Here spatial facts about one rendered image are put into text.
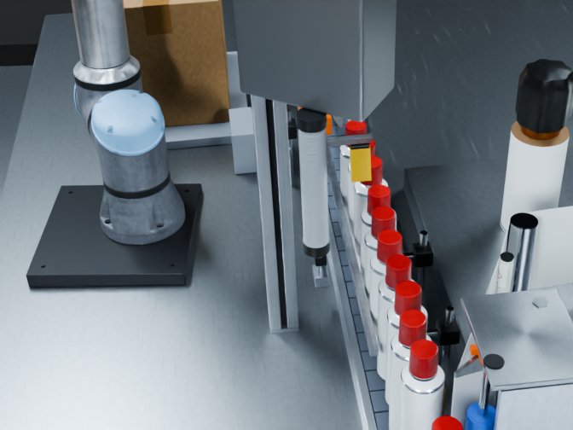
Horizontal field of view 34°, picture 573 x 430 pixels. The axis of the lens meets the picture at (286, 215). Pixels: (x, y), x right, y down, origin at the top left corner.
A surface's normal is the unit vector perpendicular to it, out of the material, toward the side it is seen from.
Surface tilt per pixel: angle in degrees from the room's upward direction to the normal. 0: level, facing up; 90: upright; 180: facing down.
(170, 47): 90
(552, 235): 90
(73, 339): 0
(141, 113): 6
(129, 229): 71
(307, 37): 90
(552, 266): 90
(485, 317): 0
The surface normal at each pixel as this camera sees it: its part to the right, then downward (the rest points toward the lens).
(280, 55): -0.49, 0.55
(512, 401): 0.10, 0.60
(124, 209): -0.27, 0.30
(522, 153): -0.68, 0.47
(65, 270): -0.04, -0.81
